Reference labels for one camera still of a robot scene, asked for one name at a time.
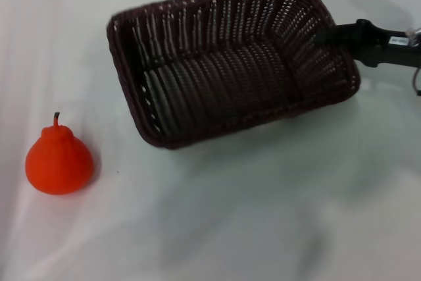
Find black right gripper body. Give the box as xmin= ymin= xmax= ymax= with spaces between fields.
xmin=389 ymin=27 xmax=421 ymax=66

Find dark woven rectangular basket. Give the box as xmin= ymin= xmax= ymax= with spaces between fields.
xmin=107 ymin=0 xmax=362 ymax=150

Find orange pear-shaped toy fruit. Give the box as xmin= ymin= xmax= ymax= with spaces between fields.
xmin=25 ymin=112 xmax=95 ymax=194

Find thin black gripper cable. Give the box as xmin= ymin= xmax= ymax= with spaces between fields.
xmin=410 ymin=65 xmax=421 ymax=97

